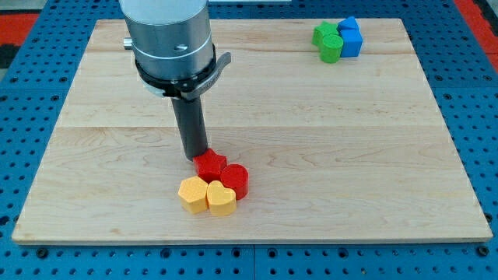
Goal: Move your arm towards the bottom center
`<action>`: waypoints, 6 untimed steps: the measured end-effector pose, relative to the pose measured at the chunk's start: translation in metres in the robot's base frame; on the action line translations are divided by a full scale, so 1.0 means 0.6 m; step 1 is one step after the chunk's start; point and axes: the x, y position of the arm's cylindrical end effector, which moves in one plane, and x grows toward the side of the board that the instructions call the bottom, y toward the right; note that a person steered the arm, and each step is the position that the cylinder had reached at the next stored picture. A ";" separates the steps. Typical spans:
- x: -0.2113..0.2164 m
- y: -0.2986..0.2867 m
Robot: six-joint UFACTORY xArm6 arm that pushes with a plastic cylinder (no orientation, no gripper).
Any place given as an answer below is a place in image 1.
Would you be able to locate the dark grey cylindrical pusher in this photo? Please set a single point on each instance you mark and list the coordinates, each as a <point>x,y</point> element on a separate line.
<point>191,125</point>

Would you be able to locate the black clamp with grey lever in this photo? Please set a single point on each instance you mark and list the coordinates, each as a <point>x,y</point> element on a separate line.
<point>190,88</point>

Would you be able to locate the wooden board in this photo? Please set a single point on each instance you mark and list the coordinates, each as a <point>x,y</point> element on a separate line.
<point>351,152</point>

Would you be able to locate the yellow heart block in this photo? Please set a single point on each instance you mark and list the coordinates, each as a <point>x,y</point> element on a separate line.
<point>222,200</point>

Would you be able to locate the yellow hexagon block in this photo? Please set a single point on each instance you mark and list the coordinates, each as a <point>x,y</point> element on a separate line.
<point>192,194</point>

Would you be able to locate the red cylinder block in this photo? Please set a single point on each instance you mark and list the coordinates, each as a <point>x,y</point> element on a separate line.
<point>236,177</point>

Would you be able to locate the blue pentagon block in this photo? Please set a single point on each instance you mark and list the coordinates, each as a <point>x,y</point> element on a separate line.
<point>348,23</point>

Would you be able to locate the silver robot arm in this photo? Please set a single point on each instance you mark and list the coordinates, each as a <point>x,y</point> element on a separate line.
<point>171,39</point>

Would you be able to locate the green star block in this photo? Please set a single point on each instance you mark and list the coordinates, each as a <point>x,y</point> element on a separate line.
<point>323,30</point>

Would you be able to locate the green cylinder block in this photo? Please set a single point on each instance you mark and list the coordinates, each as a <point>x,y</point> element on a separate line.
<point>331,48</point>

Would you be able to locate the blue cube block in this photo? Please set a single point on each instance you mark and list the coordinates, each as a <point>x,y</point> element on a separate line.
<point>352,43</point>

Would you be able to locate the red star block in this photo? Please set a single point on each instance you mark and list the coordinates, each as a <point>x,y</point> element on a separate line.
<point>210,165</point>

